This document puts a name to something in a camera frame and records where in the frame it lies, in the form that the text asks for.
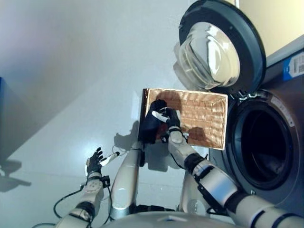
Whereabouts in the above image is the dark grey washing machine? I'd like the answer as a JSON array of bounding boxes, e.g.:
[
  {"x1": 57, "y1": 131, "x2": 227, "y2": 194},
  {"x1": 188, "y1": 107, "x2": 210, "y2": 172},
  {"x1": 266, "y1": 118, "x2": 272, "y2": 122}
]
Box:
[{"x1": 209, "y1": 35, "x2": 304, "y2": 228}]

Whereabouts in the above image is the light grey cabinet side panel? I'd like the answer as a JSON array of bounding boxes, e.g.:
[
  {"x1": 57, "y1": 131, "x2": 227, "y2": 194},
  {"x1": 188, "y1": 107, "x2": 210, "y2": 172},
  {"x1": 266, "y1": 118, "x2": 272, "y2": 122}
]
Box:
[{"x1": 263, "y1": 35, "x2": 304, "y2": 83}]

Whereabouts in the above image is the black garment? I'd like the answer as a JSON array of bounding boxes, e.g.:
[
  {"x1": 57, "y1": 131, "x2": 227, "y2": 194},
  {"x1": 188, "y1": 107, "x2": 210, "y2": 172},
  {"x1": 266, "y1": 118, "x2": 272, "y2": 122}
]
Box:
[{"x1": 140, "y1": 99, "x2": 171, "y2": 145}]

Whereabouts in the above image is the grey panel with dark edge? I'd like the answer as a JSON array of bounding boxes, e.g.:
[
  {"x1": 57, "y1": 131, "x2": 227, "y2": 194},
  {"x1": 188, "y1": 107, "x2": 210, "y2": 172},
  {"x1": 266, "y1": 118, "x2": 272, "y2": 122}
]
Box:
[{"x1": 0, "y1": 76, "x2": 11, "y2": 164}]

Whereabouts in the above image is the white floor cable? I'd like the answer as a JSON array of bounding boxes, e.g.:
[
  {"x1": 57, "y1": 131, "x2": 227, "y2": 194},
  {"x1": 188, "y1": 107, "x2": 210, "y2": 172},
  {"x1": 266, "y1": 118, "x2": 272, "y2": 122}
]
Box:
[{"x1": 111, "y1": 145, "x2": 130, "y2": 157}]

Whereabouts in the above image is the rectangular wicker laundry basket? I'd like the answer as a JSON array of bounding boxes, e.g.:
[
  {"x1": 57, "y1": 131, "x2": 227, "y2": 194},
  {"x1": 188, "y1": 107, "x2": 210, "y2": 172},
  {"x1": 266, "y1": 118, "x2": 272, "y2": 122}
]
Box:
[{"x1": 142, "y1": 88, "x2": 229, "y2": 151}]

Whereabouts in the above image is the round glass washer door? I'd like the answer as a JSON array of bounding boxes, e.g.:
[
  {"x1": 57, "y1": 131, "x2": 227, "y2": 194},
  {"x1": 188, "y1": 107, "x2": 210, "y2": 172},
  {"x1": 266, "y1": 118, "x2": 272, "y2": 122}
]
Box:
[{"x1": 172, "y1": 0, "x2": 267, "y2": 94}]

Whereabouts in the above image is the blue energy label sticker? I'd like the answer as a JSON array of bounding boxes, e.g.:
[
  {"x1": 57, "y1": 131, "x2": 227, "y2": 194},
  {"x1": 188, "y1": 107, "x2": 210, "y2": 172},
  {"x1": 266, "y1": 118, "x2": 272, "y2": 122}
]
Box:
[{"x1": 283, "y1": 53, "x2": 304, "y2": 81}]

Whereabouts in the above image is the right silver robot leg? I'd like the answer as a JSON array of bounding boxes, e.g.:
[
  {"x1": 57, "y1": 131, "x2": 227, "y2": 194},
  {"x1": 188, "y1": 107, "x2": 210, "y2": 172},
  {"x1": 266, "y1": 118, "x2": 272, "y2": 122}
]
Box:
[{"x1": 178, "y1": 171, "x2": 209, "y2": 217}]

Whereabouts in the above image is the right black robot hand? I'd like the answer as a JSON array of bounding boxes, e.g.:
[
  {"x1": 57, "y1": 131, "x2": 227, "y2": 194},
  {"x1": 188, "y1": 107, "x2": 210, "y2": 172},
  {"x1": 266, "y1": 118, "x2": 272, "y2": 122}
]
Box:
[{"x1": 151, "y1": 106, "x2": 182, "y2": 131}]

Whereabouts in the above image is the grey robot torso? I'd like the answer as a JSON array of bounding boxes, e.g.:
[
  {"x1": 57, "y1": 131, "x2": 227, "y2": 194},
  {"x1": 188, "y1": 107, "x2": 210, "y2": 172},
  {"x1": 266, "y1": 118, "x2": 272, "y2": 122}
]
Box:
[{"x1": 99, "y1": 211, "x2": 238, "y2": 228}]

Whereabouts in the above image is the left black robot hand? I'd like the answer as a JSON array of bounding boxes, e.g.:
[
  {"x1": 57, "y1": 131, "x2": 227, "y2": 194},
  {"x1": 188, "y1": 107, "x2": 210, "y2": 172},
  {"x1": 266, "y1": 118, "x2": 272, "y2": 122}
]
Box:
[{"x1": 85, "y1": 146, "x2": 119, "y2": 178}]

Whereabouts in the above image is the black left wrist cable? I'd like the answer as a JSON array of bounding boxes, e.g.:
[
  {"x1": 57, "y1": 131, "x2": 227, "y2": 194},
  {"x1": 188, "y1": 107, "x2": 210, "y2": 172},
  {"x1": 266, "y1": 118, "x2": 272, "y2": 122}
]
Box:
[{"x1": 53, "y1": 185, "x2": 112, "y2": 223}]

